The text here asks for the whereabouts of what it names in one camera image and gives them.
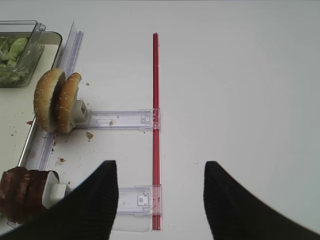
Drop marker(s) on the sesame bun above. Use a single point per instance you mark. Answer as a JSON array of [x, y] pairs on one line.
[[65, 102], [45, 97]]

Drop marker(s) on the white metal tray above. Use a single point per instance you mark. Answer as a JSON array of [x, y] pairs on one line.
[[16, 110]]

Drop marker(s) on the white patty pusher block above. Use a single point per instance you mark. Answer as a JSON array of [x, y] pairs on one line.
[[54, 191]]

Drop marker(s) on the red right boundary strip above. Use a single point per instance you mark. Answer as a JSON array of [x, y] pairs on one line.
[[156, 166]]

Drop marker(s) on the green lettuce in box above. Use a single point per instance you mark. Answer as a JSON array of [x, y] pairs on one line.
[[11, 50]]

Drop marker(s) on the clear upper right rail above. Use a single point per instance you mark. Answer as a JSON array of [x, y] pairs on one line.
[[146, 119]]

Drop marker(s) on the clear rail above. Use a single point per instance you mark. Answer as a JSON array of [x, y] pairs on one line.
[[146, 119], [139, 209]]

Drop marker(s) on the white bun pusher block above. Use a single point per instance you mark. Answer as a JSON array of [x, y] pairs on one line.
[[79, 114]]

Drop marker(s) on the brown meat patties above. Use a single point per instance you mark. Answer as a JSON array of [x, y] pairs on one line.
[[21, 192]]

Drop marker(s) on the clear lower right rail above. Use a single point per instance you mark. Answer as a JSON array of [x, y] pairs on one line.
[[139, 209]]

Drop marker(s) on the clear plastic salad box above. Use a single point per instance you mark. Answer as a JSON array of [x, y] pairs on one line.
[[34, 31]]

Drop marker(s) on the sesame bun top rear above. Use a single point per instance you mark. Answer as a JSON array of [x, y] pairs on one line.
[[65, 102]]

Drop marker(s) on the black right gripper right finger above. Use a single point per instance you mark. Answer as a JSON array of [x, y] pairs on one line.
[[233, 213]]

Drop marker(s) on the sesame bun top front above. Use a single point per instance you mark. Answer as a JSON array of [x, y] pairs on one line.
[[45, 97]]

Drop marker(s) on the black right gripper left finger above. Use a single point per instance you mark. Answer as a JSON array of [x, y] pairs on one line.
[[87, 213]]

